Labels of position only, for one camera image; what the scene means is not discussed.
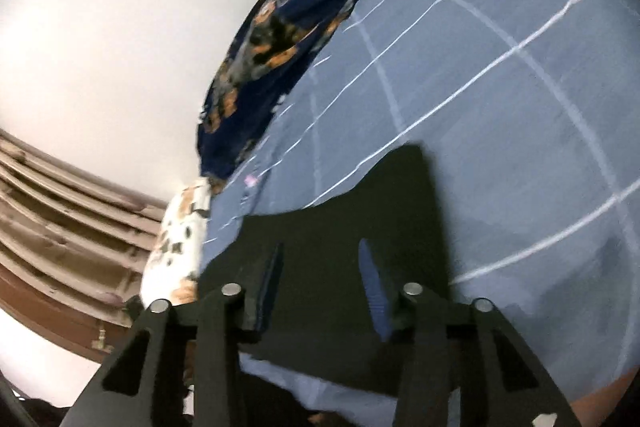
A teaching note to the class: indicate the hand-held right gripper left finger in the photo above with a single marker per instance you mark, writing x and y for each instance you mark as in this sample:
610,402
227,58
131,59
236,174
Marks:
270,287

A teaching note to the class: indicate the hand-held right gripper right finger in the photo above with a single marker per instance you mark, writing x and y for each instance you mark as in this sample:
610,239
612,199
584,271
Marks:
374,292

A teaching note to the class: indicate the black pants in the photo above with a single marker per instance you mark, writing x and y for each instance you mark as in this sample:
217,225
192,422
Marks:
325,227

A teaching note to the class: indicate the white floral pillow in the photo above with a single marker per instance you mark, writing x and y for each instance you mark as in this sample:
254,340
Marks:
170,267

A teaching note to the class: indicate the beige pink curtain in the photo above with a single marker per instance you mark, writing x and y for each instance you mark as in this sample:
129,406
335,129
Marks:
60,217

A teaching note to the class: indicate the blue checked bed sheet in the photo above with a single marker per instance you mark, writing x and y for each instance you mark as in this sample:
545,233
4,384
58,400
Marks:
500,107

